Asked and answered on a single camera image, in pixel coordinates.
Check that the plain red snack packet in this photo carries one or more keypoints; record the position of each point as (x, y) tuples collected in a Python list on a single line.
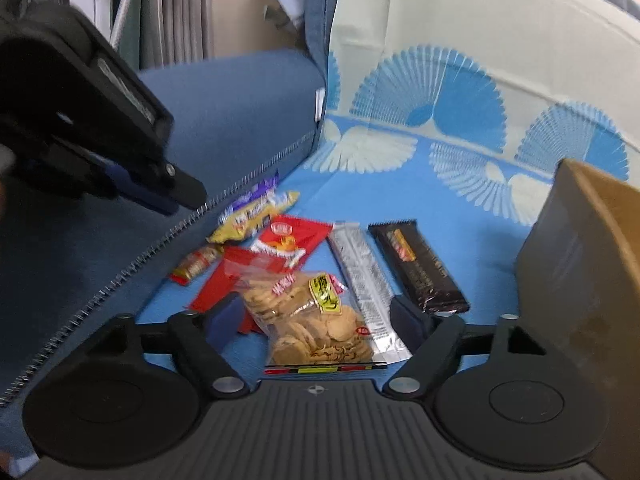
[(220, 280)]

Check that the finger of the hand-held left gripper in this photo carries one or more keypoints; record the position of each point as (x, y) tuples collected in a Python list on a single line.
[(150, 192)]

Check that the blue cushion with zipper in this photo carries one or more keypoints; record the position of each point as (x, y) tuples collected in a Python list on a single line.
[(240, 110)]

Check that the grey pleated curtain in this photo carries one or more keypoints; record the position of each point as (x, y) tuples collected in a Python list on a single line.
[(180, 5)]

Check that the silver snack bar wrapper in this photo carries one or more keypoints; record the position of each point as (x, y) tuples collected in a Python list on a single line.
[(361, 275)]

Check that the dark brown chocolate bar packet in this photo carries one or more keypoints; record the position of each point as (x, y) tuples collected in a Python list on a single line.
[(420, 270)]

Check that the brown cardboard box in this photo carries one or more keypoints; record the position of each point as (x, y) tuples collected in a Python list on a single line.
[(580, 270)]

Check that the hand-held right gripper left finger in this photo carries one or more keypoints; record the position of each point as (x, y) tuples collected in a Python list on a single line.
[(223, 317)]

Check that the small red-gold candy packet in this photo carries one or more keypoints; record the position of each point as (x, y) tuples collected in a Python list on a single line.
[(195, 265)]

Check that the yellow snack packet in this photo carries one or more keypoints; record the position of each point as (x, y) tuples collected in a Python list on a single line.
[(250, 221)]

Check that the clear bag of round crackers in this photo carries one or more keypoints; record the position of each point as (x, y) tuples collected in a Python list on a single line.
[(310, 325)]

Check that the purple snack packet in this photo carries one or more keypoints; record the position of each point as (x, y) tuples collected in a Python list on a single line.
[(261, 190)]

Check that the red cartoon snack packet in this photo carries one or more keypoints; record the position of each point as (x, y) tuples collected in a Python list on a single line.
[(295, 240)]

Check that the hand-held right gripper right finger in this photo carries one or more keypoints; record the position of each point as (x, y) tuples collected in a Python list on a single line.
[(406, 321)]

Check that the blue fan-print bed sheet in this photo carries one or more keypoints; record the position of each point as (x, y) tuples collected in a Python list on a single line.
[(440, 110)]

